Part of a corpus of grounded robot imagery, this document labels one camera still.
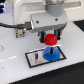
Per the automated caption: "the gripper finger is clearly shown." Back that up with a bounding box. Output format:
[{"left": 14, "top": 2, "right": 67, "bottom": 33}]
[
  {"left": 39, "top": 31, "right": 46, "bottom": 43},
  {"left": 56, "top": 30, "right": 62, "bottom": 40}
]

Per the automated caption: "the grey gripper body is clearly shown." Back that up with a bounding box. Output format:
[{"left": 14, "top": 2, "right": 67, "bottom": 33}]
[{"left": 31, "top": 12, "right": 68, "bottom": 32}]

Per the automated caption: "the red gear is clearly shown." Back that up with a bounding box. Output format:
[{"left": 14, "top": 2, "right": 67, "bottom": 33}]
[{"left": 44, "top": 34, "right": 57, "bottom": 45}]

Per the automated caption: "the blue gear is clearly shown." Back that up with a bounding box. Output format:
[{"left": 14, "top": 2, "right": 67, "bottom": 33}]
[{"left": 43, "top": 48, "right": 61, "bottom": 61}]

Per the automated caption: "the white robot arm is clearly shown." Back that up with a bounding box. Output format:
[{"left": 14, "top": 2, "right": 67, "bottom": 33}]
[{"left": 13, "top": 0, "right": 68, "bottom": 43}]

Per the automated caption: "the beige connector block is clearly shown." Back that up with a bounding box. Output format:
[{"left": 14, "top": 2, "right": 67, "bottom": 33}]
[{"left": 15, "top": 28, "right": 25, "bottom": 38}]

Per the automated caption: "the black cable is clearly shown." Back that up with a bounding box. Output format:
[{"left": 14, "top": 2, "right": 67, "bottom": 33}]
[{"left": 0, "top": 21, "right": 33, "bottom": 29}]

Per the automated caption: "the black-framed peg base plate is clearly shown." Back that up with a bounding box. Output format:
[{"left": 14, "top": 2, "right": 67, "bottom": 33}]
[{"left": 25, "top": 46, "right": 66, "bottom": 68}]

